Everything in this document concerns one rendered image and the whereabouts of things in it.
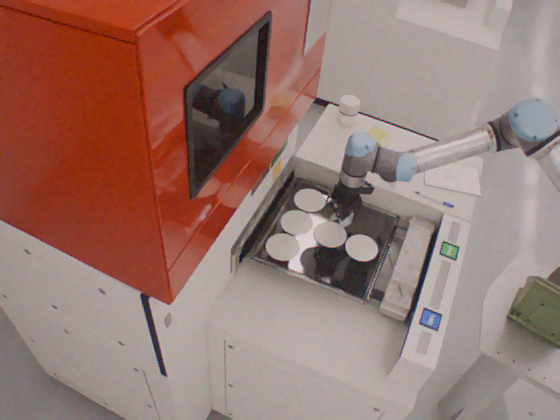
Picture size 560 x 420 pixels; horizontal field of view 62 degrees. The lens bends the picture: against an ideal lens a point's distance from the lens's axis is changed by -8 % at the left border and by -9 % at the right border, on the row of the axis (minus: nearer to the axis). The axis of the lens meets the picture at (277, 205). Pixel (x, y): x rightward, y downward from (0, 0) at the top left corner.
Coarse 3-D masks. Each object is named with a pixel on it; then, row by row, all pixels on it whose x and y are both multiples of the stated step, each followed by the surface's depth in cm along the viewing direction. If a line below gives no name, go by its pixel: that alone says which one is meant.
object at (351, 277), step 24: (312, 216) 161; (360, 216) 163; (384, 216) 164; (264, 240) 153; (312, 240) 154; (384, 240) 157; (288, 264) 148; (312, 264) 148; (336, 264) 149; (360, 264) 150; (336, 288) 144; (360, 288) 144
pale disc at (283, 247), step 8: (272, 240) 153; (280, 240) 154; (288, 240) 154; (296, 240) 154; (272, 248) 151; (280, 248) 151; (288, 248) 152; (296, 248) 152; (272, 256) 149; (280, 256) 149; (288, 256) 150
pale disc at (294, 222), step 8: (288, 216) 160; (296, 216) 161; (304, 216) 161; (288, 224) 158; (296, 224) 158; (304, 224) 159; (312, 224) 159; (288, 232) 156; (296, 232) 156; (304, 232) 156
